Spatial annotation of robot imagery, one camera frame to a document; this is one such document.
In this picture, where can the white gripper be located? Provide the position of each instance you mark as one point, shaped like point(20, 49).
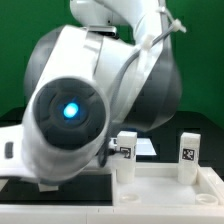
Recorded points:
point(20, 152)

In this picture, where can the white square tabletop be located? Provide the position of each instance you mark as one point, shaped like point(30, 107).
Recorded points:
point(157, 184)

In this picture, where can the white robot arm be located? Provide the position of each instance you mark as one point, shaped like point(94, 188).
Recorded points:
point(83, 82)

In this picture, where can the white front fence bar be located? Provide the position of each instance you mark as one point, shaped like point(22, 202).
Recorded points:
point(24, 214)

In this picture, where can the white tag sheet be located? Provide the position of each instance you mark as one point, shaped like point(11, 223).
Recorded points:
point(144, 147)

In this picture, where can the black camera on stand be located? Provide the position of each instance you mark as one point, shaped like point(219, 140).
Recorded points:
point(109, 31)

